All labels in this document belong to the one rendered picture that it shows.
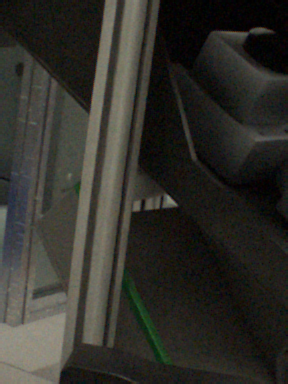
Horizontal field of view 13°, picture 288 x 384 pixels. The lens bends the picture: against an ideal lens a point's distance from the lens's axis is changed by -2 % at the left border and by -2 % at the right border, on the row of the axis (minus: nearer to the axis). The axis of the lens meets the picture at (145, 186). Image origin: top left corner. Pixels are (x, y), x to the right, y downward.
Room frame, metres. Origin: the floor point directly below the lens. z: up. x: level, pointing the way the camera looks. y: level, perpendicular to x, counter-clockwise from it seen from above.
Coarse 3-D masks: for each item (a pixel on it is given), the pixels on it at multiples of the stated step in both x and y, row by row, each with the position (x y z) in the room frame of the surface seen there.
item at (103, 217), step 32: (128, 0) 0.59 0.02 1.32; (128, 32) 0.59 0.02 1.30; (128, 64) 0.59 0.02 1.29; (96, 96) 0.60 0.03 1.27; (128, 96) 0.59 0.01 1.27; (96, 128) 0.60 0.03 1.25; (128, 128) 0.59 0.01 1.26; (96, 160) 0.60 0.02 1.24; (128, 160) 0.60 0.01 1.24; (96, 192) 0.60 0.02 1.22; (128, 192) 0.60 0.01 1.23; (96, 224) 0.59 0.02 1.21; (128, 224) 0.60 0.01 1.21; (96, 256) 0.59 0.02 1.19; (96, 288) 0.59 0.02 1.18; (96, 320) 0.59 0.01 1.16; (64, 352) 0.60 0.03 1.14
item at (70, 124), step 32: (0, 64) 1.49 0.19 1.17; (0, 96) 1.49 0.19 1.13; (64, 96) 1.50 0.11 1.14; (0, 128) 1.49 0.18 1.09; (64, 128) 1.51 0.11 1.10; (0, 160) 1.48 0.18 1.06; (64, 160) 1.52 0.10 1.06; (0, 192) 1.48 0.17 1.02; (64, 192) 1.53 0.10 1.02; (0, 224) 1.48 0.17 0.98; (0, 256) 1.47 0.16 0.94
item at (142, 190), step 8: (136, 176) 0.61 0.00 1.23; (144, 176) 0.62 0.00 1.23; (136, 184) 0.61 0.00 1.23; (144, 184) 0.62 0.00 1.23; (152, 184) 0.63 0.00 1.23; (136, 192) 0.62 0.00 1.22; (144, 192) 0.62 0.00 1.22; (152, 192) 0.63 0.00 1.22; (160, 192) 0.63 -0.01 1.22; (136, 200) 0.62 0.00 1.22
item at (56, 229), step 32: (64, 224) 0.65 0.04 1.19; (160, 224) 0.73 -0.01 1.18; (192, 224) 0.75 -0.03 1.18; (64, 256) 0.65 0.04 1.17; (128, 256) 0.70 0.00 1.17; (160, 256) 0.71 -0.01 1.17; (192, 256) 0.73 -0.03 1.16; (224, 256) 0.74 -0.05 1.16; (64, 288) 0.65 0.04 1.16; (128, 288) 0.62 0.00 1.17; (160, 288) 0.70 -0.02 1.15; (192, 288) 0.71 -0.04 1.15; (224, 288) 0.73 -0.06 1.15; (256, 288) 0.72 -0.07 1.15; (128, 320) 0.62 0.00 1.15; (160, 320) 0.68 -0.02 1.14; (192, 320) 0.69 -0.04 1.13; (224, 320) 0.71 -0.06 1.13; (256, 320) 0.72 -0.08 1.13; (160, 352) 0.60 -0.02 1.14; (192, 352) 0.68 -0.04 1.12; (224, 352) 0.69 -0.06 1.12; (256, 352) 0.71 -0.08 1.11
